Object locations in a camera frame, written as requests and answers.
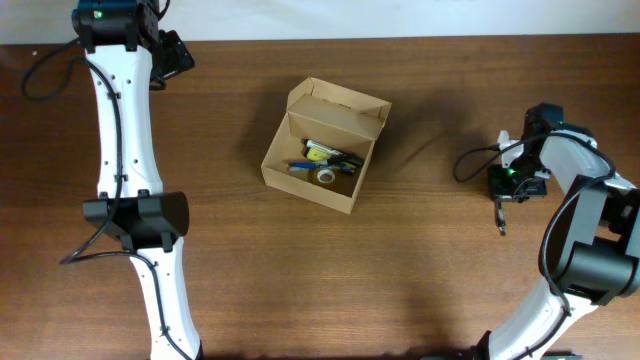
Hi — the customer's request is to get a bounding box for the black ballpoint pen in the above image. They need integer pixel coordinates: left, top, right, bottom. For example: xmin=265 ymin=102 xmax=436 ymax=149
xmin=494 ymin=201 xmax=506 ymax=236

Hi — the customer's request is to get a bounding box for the black whiteboard marker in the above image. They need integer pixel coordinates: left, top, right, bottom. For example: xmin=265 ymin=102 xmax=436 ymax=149
xmin=305 ymin=139 xmax=364 ymax=167

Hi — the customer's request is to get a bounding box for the blue whiteboard marker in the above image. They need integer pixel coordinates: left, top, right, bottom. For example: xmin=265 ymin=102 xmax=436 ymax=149
xmin=288 ymin=166 xmax=316 ymax=173

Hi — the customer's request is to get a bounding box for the black sharpie marker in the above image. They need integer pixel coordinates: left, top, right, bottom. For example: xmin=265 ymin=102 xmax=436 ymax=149
xmin=318 ymin=155 xmax=351 ymax=166

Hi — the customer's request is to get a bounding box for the cardboard box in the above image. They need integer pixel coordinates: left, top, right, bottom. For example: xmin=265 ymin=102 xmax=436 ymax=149
xmin=261 ymin=77 xmax=391 ymax=214

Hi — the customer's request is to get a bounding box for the yellow highlighter marker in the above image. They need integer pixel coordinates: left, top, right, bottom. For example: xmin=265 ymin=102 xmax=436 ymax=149
xmin=304 ymin=147 xmax=346 ymax=162

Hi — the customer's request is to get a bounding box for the yellow tape roll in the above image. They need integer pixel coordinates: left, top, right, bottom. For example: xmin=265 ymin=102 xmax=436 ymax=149
xmin=312 ymin=168 xmax=337 ymax=185

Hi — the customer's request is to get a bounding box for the blue ballpoint pen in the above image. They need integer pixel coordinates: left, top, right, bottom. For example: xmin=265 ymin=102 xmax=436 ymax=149
xmin=288 ymin=162 xmax=355 ymax=173

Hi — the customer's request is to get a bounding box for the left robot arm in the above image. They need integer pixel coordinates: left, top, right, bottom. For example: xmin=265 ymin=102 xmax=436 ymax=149
xmin=72 ymin=0 xmax=202 ymax=359

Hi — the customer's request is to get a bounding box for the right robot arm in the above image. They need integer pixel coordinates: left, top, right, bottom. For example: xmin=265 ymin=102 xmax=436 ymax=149
xmin=469 ymin=103 xmax=639 ymax=359

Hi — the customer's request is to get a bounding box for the right black cable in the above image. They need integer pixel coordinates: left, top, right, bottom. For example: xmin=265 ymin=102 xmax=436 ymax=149
xmin=452 ymin=130 xmax=617 ymax=360

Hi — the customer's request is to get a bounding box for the black cable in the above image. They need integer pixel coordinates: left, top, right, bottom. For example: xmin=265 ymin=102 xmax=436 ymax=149
xmin=20 ymin=37 xmax=196 ymax=360
xmin=452 ymin=130 xmax=617 ymax=360

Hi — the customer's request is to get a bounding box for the left black cable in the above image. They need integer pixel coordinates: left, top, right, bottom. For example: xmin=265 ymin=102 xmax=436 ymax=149
xmin=20 ymin=37 xmax=196 ymax=360

